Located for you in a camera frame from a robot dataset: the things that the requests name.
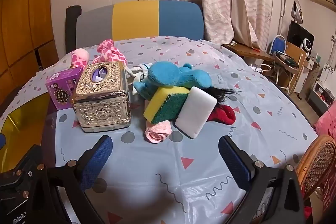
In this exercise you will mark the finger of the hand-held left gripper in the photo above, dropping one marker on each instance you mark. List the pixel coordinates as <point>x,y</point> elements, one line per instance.
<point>1,140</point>

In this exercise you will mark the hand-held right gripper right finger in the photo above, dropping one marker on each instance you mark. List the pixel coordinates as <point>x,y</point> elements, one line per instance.
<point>233,163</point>

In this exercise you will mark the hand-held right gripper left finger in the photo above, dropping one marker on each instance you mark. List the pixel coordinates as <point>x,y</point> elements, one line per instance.
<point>97,161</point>

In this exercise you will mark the red cloth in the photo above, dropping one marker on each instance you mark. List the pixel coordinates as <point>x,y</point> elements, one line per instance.
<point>223,115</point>

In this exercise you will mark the white foam sponge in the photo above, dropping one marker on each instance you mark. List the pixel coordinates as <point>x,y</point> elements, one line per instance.
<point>194,113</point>

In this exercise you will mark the pink towel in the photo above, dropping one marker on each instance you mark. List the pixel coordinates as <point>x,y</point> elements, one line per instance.
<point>157,132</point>

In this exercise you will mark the yellow and green sponge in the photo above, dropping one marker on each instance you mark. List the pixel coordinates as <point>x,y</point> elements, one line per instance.
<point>162,100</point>

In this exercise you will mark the blue plush toy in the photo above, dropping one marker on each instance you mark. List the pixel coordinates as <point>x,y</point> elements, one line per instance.
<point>168,74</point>

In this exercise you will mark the ornate silver tissue box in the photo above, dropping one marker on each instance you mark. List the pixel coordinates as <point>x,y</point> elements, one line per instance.
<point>102,108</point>

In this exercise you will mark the purple cardboard box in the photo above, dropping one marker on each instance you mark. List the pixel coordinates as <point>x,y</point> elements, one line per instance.
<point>60,82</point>

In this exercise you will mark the wicker chair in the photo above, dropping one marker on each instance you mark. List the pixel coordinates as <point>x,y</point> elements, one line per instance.
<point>317,161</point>

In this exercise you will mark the round stool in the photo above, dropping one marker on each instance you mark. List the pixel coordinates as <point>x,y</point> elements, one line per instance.
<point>262,67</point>

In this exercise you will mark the pink cloth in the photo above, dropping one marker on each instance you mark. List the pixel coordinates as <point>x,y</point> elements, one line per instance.
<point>328,124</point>

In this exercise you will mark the pink spotted plush toy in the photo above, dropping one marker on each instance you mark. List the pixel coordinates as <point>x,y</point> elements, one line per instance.
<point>107,53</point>

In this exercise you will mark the small round table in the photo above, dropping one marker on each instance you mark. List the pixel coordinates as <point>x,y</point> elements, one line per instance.
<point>284,66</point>

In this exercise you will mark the white low cabinet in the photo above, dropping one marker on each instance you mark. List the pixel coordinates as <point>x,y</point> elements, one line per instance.
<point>319,92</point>

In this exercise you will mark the orange wooden wardrobe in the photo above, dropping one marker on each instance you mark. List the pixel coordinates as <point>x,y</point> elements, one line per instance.
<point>21,29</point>

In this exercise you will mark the wooden side table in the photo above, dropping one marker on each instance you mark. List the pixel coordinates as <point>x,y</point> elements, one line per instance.
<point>246,50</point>

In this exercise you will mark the blue folding chair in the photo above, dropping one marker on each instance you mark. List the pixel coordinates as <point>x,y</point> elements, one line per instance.
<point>278,44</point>

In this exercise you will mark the white round fan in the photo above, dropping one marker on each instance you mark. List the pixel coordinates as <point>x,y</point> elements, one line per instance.
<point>307,45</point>

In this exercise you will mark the black television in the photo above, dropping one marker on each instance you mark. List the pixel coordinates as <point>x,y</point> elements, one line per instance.
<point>296,32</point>

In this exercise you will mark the grey yellow blue chair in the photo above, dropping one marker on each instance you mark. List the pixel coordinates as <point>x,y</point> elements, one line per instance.
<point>136,19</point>

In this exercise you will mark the garment steamer stand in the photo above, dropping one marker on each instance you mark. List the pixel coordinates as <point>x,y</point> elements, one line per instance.
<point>298,12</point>

